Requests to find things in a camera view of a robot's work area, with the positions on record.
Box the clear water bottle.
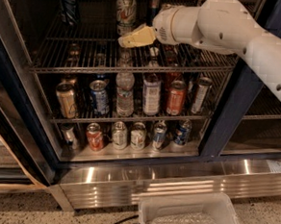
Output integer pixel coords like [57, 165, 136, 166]
[115, 49, 135, 117]

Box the orange soda can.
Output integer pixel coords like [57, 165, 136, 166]
[166, 80, 187, 115]

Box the white green can bottom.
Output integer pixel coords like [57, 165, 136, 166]
[112, 121, 128, 150]

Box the blue pepsi can middle shelf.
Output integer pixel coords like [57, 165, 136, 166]
[89, 80, 109, 116]

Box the white green 7up can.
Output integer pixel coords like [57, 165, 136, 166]
[116, 0, 137, 36]

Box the top wire shelf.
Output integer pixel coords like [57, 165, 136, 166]
[26, 0, 257, 89]

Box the blue silver can bottom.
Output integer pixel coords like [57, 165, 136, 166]
[152, 121, 167, 151]

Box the red can bottom shelf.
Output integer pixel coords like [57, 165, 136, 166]
[86, 123, 104, 152]

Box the white plastic bin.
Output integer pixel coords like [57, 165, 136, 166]
[139, 192, 239, 224]

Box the slim silver red can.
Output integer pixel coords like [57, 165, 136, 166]
[191, 77, 213, 114]

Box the slim blue orange can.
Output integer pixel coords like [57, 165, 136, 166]
[146, 0, 161, 26]

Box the open fridge door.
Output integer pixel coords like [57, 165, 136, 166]
[0, 64, 60, 199]

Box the stainless steel fridge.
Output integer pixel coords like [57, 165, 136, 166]
[0, 0, 281, 212]

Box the wire shelf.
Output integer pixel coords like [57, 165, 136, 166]
[26, 0, 257, 89]
[51, 71, 229, 124]

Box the gold can middle shelf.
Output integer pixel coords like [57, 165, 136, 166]
[56, 83, 78, 119]

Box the purple label bottle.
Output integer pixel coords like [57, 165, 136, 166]
[142, 72, 162, 115]

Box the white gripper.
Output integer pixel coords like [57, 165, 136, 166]
[117, 6, 179, 49]

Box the silver can bottom left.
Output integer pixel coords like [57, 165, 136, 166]
[61, 123, 79, 150]

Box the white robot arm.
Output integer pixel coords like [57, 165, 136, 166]
[118, 0, 281, 102]

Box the blue pepsi can bottom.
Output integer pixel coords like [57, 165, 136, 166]
[173, 119, 192, 146]

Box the white red can bottom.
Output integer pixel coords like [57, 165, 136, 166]
[130, 122, 146, 151]

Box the middle wire shelf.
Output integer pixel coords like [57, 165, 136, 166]
[51, 71, 229, 124]

